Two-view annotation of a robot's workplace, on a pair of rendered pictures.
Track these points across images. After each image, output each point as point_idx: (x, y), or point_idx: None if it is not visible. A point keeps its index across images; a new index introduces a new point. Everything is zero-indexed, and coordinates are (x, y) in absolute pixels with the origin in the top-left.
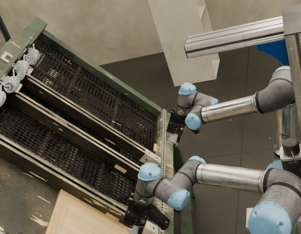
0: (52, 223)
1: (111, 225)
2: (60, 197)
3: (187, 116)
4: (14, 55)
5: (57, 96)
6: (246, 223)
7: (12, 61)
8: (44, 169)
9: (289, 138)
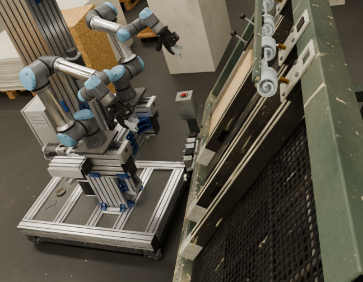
0: (249, 66)
1: None
2: None
3: (108, 69)
4: (257, 16)
5: (259, 136)
6: (126, 142)
7: (255, 10)
8: (251, 65)
9: (68, 51)
